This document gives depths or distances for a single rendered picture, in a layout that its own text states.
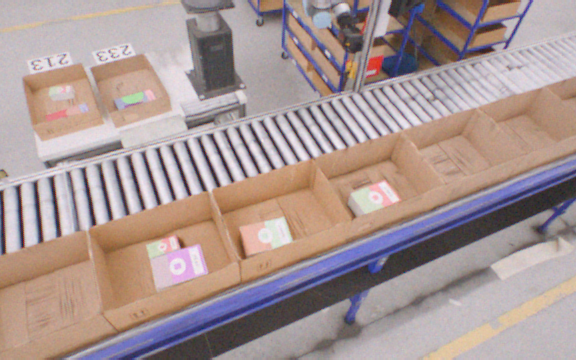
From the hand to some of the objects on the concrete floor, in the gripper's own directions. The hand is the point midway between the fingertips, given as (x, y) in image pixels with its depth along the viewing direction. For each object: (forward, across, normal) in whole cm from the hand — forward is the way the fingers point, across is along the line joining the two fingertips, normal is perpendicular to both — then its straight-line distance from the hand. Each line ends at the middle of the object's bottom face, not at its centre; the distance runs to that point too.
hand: (357, 49), depth 205 cm
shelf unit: (-12, -131, -118) cm, 177 cm away
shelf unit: (-23, -41, -124) cm, 133 cm away
